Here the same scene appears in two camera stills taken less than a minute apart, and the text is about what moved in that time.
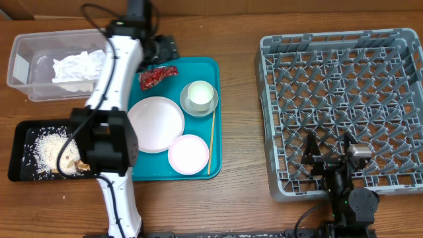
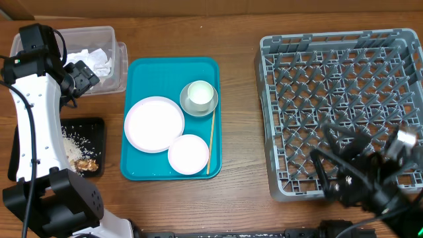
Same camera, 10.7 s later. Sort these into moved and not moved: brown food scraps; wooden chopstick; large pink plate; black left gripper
Moved: black left gripper
Not moved: wooden chopstick; large pink plate; brown food scraps
